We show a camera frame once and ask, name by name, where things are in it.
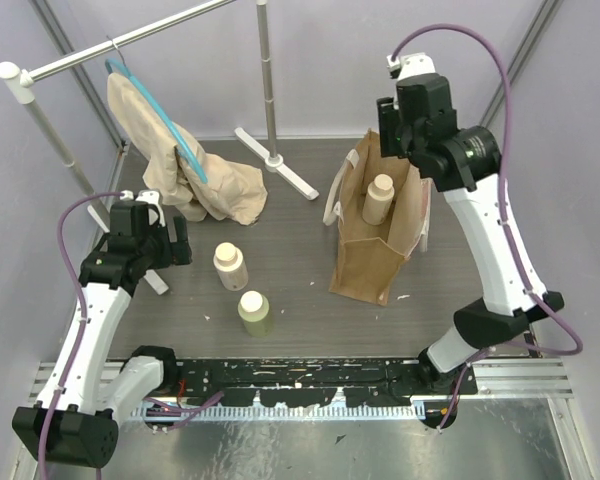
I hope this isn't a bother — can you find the cream bottle beige cap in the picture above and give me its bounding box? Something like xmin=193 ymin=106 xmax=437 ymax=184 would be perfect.
xmin=362 ymin=174 xmax=395 ymax=225

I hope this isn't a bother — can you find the yellow-green bottle cream cap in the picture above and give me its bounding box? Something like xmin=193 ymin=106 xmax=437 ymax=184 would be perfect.
xmin=238 ymin=290 xmax=274 ymax=337

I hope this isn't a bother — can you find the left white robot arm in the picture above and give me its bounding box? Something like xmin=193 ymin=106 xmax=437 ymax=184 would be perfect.
xmin=12 ymin=190 xmax=192 ymax=474

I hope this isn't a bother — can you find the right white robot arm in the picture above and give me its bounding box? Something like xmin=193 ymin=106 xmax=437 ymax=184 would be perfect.
xmin=377 ymin=73 xmax=564 ymax=394

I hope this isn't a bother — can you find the brown canvas bag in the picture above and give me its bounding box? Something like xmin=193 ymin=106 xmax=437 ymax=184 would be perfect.
xmin=323 ymin=130 xmax=431 ymax=306

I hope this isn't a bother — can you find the beige cloth garment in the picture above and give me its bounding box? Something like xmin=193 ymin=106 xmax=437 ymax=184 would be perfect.
xmin=107 ymin=73 xmax=268 ymax=225

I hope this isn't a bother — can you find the beige bottle pink cap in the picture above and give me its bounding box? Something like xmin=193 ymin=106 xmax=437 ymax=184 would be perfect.
xmin=213 ymin=242 xmax=248 ymax=291

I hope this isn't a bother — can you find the blue clothes hanger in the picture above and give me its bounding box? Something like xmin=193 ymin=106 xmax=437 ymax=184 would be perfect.
xmin=105 ymin=59 xmax=208 ymax=184

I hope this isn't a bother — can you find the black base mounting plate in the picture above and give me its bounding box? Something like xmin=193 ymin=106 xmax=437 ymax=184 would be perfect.
xmin=151 ymin=357 xmax=460 ymax=408

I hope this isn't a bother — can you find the white garment rack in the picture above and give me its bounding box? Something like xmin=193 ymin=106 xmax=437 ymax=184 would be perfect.
xmin=0 ymin=0 xmax=320 ymax=296

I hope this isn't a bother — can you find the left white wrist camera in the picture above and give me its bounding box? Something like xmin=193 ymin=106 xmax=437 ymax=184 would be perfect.
xmin=119 ymin=189 xmax=166 ymax=227

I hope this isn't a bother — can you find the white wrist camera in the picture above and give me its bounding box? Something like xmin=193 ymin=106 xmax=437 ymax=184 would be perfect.
xmin=387 ymin=52 xmax=436 ymax=81
xmin=119 ymin=189 xmax=166 ymax=227

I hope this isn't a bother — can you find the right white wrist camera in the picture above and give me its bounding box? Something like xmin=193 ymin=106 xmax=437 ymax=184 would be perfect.
xmin=387 ymin=52 xmax=436 ymax=81

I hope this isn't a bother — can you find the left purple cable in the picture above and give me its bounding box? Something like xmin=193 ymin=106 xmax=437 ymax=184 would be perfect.
xmin=37 ymin=190 xmax=134 ymax=480

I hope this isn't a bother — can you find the purple cable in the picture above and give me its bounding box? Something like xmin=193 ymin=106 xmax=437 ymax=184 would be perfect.
xmin=390 ymin=22 xmax=584 ymax=432
xmin=37 ymin=190 xmax=134 ymax=480

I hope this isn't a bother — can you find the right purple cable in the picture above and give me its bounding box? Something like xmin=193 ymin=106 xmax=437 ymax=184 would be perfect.
xmin=390 ymin=22 xmax=584 ymax=432

